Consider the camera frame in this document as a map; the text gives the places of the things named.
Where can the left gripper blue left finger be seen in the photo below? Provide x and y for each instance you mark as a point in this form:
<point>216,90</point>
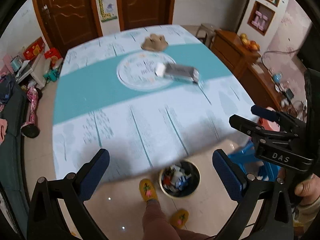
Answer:
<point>91,173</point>

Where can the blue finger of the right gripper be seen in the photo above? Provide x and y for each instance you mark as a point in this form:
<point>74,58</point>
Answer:
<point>264,113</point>

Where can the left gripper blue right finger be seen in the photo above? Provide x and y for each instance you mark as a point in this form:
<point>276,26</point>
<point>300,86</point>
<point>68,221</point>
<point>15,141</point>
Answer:
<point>231,175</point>

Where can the grey silver box packet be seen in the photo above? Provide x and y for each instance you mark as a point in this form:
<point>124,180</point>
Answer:
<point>177,72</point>

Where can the blue white snack packet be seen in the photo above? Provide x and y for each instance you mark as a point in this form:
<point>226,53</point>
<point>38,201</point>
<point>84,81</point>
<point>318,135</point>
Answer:
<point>181,180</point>

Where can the yellow rim trash bin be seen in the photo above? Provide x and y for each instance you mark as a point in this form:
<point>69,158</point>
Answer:
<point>166,179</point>

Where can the person right hand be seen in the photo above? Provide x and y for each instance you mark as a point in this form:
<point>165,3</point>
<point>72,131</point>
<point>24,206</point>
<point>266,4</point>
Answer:
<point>309,190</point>

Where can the pink plastic stool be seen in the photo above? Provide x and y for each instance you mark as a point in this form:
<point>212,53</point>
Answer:
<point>268,125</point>

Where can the blue plastic stool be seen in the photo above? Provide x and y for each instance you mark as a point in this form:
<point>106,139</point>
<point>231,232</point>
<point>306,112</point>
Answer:
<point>245,157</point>

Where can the left yellow slipper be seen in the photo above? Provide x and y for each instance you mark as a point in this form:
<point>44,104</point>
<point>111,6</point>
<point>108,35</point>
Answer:
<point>147,190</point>

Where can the yellow slipper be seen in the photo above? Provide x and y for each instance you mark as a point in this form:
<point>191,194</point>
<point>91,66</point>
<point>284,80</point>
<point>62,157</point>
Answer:
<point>147,190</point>
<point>179,218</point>

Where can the right yellow slipper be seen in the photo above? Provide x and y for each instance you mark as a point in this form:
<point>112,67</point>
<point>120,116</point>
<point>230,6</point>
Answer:
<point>179,218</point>

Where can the fruit bowl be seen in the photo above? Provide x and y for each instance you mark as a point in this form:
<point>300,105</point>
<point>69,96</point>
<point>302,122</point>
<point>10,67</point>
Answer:
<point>249,44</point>

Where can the brown wooden cabinet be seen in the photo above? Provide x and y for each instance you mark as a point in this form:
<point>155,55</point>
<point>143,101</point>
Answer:
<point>227,46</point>

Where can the pink patterned umbrella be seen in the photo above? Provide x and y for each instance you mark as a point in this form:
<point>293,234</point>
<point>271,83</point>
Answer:
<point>30,129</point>

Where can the grey plastic stool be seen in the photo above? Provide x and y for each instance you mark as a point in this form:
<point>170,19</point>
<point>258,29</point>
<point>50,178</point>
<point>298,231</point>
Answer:
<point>209,33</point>

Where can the pink cloth on sofa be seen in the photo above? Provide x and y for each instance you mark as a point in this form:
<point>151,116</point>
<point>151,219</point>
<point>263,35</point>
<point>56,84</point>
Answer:
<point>3,129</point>

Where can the tree print tablecloth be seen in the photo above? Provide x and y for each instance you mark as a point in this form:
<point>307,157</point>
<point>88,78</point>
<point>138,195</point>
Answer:
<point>108,96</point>

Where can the purple bag on sofa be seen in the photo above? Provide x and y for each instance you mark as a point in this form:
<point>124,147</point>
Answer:
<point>6,88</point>

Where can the red gift box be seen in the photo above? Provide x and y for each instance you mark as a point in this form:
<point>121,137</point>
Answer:
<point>33,50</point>

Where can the right brown wooden door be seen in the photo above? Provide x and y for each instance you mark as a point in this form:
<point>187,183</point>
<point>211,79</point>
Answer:
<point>143,13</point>

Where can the brown wooden door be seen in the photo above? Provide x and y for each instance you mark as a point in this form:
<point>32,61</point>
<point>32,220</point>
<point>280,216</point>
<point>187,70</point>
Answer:
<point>67,23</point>
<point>143,13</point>

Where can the left brown wooden door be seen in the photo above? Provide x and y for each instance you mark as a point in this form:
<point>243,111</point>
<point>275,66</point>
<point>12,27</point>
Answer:
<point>67,23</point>

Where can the wall niche pink decoration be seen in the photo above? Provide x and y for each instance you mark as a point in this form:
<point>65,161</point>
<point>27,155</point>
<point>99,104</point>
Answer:
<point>260,18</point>

